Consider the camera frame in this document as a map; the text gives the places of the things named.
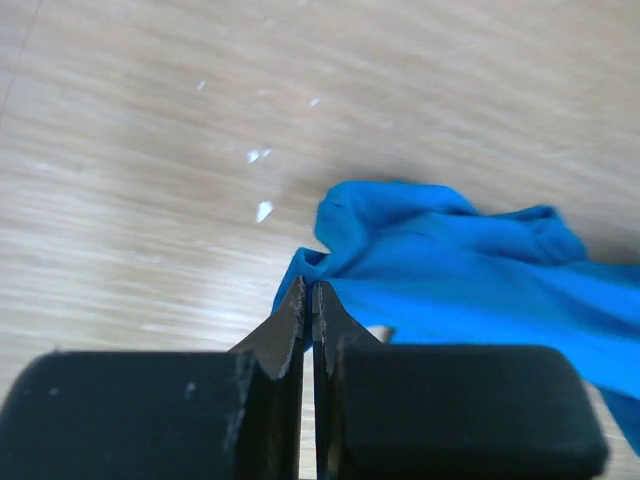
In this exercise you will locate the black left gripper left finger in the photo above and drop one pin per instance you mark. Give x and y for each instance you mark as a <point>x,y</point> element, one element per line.
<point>163,415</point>

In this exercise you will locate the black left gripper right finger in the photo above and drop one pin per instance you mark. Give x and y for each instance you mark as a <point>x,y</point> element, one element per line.
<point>445,411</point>

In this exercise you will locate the blue t shirt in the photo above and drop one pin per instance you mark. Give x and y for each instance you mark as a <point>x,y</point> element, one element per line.
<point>423,261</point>

